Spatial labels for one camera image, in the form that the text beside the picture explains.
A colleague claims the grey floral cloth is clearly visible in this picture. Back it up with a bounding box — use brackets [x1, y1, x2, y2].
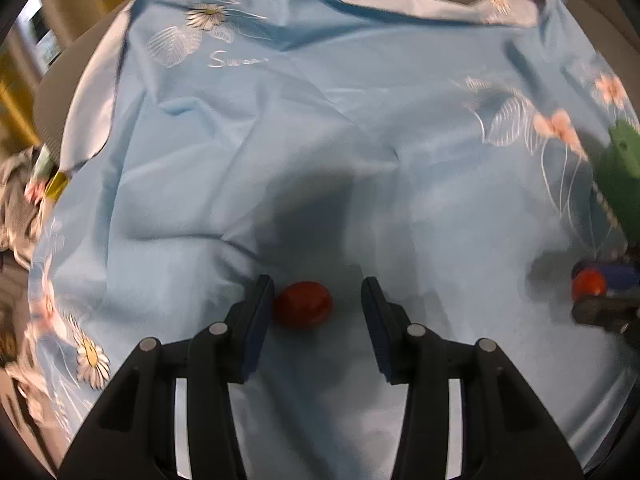
[0, 144, 68, 266]

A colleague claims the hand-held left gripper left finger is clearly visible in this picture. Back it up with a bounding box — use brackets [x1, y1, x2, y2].
[60, 274, 276, 480]

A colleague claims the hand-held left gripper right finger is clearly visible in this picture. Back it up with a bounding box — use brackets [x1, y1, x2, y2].
[361, 276, 586, 480]

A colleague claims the light blue floral cloth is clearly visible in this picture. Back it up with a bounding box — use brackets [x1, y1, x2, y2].
[27, 0, 640, 467]

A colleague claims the green box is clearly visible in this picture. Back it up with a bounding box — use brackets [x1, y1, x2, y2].
[592, 120, 640, 256]

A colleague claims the yellow patterned curtain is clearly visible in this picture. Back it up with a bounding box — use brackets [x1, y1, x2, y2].
[0, 0, 181, 146]

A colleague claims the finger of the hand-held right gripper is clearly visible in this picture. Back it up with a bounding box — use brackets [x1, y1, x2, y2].
[571, 295, 640, 337]
[572, 257, 640, 295]

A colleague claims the red tomato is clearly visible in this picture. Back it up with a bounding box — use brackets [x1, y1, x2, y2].
[571, 269, 608, 300]
[272, 281, 333, 331]

